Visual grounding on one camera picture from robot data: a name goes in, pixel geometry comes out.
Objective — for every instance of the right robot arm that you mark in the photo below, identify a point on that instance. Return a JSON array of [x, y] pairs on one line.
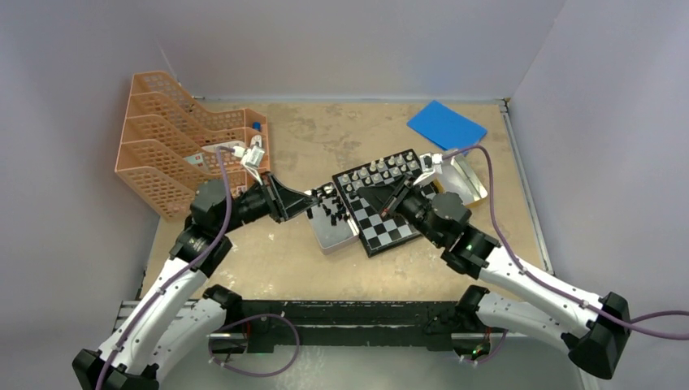
[[584, 325]]

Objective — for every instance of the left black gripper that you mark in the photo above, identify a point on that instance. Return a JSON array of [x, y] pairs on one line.
[[281, 202]]

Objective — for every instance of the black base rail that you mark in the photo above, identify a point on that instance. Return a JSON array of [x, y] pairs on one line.
[[437, 326]]

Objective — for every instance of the white label box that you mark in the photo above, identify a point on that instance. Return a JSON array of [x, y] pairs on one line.
[[227, 144]]

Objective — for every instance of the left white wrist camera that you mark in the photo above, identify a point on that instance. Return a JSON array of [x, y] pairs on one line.
[[250, 158]]

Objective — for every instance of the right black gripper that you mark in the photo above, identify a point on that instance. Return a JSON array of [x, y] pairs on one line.
[[384, 198]]

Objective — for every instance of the orange plastic file rack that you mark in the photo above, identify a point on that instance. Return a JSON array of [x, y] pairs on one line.
[[160, 153]]

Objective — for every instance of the silver metal tin tray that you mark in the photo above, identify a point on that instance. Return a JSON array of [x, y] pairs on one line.
[[330, 220]]

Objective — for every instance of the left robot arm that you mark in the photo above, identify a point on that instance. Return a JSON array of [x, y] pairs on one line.
[[153, 338]]

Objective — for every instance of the blue notebook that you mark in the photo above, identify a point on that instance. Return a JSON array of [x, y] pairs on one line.
[[445, 128]]

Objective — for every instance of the black white chess board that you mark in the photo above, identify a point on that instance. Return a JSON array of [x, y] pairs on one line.
[[376, 234]]

